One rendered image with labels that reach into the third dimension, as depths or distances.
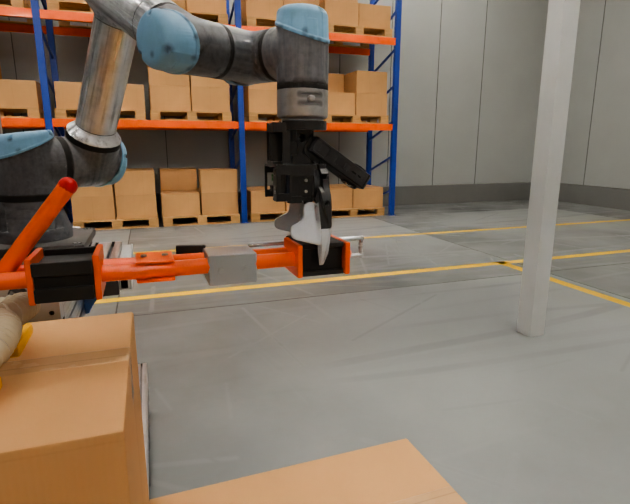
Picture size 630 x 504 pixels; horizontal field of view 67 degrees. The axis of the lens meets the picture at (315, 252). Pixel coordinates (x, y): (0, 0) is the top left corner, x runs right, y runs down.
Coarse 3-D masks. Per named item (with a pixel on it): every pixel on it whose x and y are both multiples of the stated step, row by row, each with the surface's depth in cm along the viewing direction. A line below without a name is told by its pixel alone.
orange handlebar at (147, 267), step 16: (144, 256) 66; (160, 256) 67; (176, 256) 70; (192, 256) 70; (272, 256) 70; (288, 256) 71; (16, 272) 60; (112, 272) 63; (128, 272) 63; (144, 272) 64; (160, 272) 65; (176, 272) 66; (192, 272) 67; (0, 288) 59; (16, 288) 60
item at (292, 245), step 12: (288, 240) 74; (336, 240) 74; (300, 252) 70; (312, 252) 72; (336, 252) 73; (348, 252) 73; (300, 264) 70; (312, 264) 72; (324, 264) 73; (336, 264) 74; (348, 264) 73; (300, 276) 71
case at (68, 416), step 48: (48, 336) 75; (96, 336) 75; (48, 384) 60; (96, 384) 60; (0, 432) 50; (48, 432) 50; (96, 432) 50; (0, 480) 47; (48, 480) 49; (96, 480) 50; (144, 480) 83
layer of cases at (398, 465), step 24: (336, 456) 109; (360, 456) 109; (384, 456) 109; (408, 456) 109; (240, 480) 101; (264, 480) 101; (288, 480) 101; (312, 480) 101; (336, 480) 101; (360, 480) 101; (384, 480) 101; (408, 480) 101; (432, 480) 101
